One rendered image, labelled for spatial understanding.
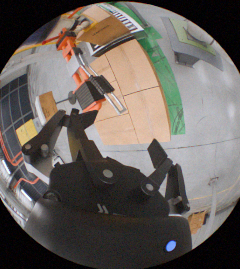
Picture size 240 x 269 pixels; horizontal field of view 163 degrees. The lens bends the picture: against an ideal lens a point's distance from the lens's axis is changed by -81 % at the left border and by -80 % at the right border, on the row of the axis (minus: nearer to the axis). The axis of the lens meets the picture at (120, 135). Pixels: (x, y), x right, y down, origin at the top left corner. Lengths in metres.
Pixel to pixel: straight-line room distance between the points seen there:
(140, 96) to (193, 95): 0.88
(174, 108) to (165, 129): 0.57
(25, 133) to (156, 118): 7.51
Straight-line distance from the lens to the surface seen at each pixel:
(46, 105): 2.10
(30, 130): 7.56
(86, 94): 0.27
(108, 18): 0.92
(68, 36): 0.46
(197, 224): 6.74
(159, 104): 0.93
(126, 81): 0.99
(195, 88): 1.53
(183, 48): 0.80
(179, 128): 1.60
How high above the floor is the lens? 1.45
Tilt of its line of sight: 48 degrees down
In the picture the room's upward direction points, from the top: 137 degrees counter-clockwise
